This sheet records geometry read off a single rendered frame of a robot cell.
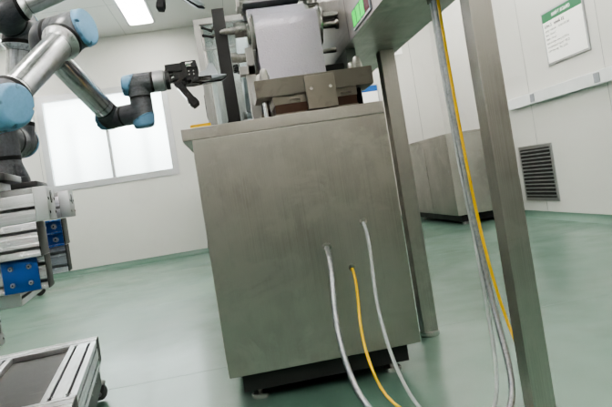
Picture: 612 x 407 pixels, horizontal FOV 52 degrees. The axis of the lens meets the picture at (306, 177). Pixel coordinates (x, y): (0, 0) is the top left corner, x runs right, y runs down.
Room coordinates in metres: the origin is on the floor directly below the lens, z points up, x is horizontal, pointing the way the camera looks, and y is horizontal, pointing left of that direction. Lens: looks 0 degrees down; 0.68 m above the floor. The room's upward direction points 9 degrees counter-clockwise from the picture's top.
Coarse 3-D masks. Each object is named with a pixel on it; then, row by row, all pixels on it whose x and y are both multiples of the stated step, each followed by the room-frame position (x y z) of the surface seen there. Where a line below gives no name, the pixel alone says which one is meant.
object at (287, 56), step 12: (300, 36) 2.28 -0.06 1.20; (312, 36) 2.28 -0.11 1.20; (264, 48) 2.26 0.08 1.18; (276, 48) 2.27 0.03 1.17; (288, 48) 2.27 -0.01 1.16; (300, 48) 2.28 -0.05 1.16; (312, 48) 2.28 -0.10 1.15; (264, 60) 2.26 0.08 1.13; (276, 60) 2.27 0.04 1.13; (288, 60) 2.27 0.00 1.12; (300, 60) 2.28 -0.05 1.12; (312, 60) 2.28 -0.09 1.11; (276, 72) 2.26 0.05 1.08; (288, 72) 2.27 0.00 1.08; (300, 72) 2.27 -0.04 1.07; (312, 72) 2.28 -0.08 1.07
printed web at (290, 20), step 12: (252, 12) 2.51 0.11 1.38; (264, 12) 2.51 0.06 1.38; (276, 12) 2.52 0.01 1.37; (288, 12) 2.31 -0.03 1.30; (300, 12) 2.30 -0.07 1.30; (312, 12) 2.30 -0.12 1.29; (264, 24) 2.26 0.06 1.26; (276, 24) 2.27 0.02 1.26; (288, 24) 2.27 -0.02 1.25; (300, 24) 2.28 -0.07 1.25; (312, 24) 2.28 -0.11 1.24; (264, 36) 2.26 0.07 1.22; (276, 36) 2.27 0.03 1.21; (288, 36) 2.27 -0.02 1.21
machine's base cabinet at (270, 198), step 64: (320, 128) 2.02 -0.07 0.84; (384, 128) 2.04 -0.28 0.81; (256, 192) 1.99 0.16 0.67; (320, 192) 2.02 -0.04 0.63; (384, 192) 2.04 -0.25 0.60; (256, 256) 1.99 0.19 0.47; (320, 256) 2.01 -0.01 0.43; (384, 256) 2.04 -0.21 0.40; (256, 320) 1.98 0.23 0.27; (320, 320) 2.01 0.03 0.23; (384, 320) 2.03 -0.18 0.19; (256, 384) 2.02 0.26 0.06
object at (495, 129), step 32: (480, 0) 1.56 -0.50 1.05; (480, 32) 1.56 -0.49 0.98; (384, 64) 2.45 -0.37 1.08; (480, 64) 1.55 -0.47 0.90; (384, 96) 2.47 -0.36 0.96; (480, 96) 1.57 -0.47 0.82; (480, 128) 1.61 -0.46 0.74; (512, 160) 1.56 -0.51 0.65; (416, 192) 2.46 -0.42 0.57; (512, 192) 1.56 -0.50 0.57; (416, 224) 2.45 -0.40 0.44; (512, 224) 1.56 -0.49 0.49; (416, 256) 2.45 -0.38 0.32; (512, 256) 1.55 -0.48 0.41; (416, 288) 2.45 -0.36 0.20; (512, 288) 1.57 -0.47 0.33; (512, 320) 1.60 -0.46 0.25; (544, 352) 1.56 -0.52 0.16; (544, 384) 1.56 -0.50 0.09
